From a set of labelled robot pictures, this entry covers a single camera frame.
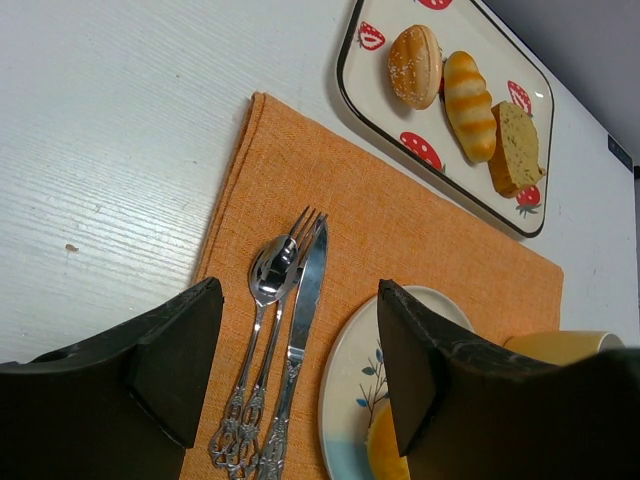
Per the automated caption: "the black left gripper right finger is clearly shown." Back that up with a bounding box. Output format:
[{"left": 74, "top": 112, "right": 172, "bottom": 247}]
[{"left": 377, "top": 280, "right": 639, "bottom": 479}]

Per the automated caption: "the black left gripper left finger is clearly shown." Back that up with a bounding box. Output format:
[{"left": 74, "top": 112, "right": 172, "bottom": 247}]
[{"left": 1, "top": 277, "right": 224, "bottom": 479}]

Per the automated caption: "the striped long bread roll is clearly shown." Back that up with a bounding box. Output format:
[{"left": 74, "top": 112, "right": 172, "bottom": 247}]
[{"left": 443, "top": 51, "right": 497, "bottom": 164}]

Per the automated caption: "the brown bread slice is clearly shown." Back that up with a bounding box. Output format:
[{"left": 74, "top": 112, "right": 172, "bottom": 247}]
[{"left": 488, "top": 101, "right": 546, "bottom": 198}]

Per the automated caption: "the small sesame bread roll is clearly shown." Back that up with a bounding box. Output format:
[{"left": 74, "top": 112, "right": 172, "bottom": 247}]
[{"left": 388, "top": 24, "right": 443, "bottom": 110}]

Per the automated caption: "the round plate with blue rim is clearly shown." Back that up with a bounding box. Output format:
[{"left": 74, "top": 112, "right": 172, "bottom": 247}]
[{"left": 318, "top": 284, "right": 475, "bottom": 480}]

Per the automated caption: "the yellow mug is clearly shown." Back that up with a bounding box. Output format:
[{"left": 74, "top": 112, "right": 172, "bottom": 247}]
[{"left": 504, "top": 331, "right": 625, "bottom": 366}]

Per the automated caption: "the silver fork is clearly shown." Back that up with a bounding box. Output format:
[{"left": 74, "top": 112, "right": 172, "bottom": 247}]
[{"left": 227, "top": 207, "right": 321, "bottom": 479}]

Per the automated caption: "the silver table knife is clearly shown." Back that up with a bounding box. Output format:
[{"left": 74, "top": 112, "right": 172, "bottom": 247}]
[{"left": 256, "top": 214, "right": 328, "bottom": 479}]

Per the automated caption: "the orange cloth placemat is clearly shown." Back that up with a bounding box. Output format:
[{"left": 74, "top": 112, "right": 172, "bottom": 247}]
[{"left": 181, "top": 93, "right": 564, "bottom": 479}]

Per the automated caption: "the silver spoon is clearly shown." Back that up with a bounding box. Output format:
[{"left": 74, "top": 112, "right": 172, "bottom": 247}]
[{"left": 208, "top": 235, "right": 299, "bottom": 479}]

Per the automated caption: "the strawberry pattern rectangular tray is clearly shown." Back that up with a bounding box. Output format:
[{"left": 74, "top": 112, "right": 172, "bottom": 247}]
[{"left": 336, "top": 0, "right": 556, "bottom": 239}]

